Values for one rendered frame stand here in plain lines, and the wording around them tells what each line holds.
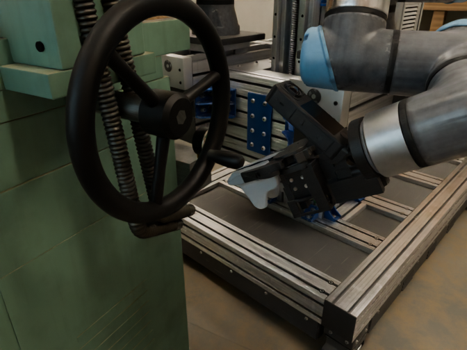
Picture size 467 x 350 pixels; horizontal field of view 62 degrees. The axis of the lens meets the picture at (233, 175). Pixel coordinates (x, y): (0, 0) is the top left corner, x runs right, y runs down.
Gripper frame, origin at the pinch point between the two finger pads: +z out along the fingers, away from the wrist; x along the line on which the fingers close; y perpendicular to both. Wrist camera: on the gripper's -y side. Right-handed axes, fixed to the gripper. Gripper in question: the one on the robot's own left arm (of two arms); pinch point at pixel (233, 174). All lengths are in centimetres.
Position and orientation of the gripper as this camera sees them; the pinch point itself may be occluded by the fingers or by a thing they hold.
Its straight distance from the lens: 56.0
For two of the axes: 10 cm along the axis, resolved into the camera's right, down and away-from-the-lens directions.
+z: -7.4, 2.6, 6.2
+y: 4.3, 8.9, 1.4
